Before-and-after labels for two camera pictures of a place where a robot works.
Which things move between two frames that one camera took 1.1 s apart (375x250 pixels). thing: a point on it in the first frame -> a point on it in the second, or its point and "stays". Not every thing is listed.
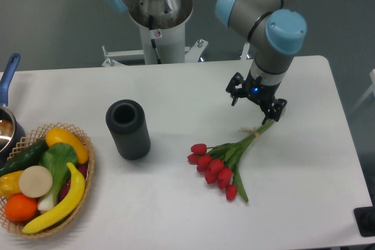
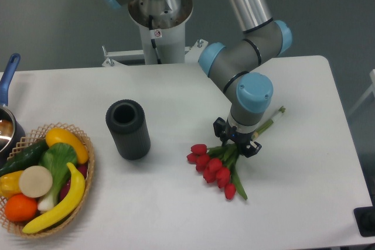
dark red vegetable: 83,169 stays
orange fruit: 20,208 stays
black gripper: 258,91 -> 222,129
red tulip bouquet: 218,163 stays
